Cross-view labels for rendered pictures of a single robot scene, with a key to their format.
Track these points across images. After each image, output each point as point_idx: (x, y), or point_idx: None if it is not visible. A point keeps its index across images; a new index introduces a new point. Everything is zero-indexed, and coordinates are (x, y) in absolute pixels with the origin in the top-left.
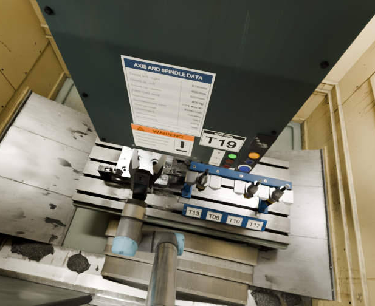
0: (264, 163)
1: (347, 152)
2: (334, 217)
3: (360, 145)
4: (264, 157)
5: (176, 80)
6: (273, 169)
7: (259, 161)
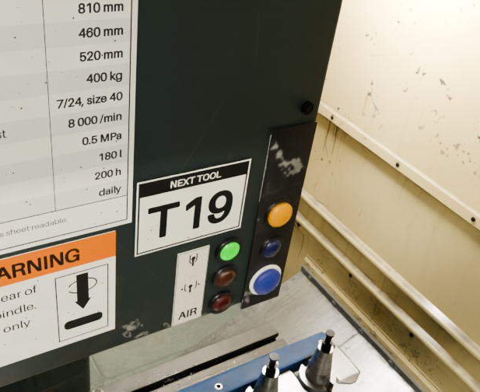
0: (226, 355)
1: (354, 236)
2: (424, 371)
3: (364, 208)
4: (217, 344)
5: (26, 1)
6: (252, 355)
7: (215, 358)
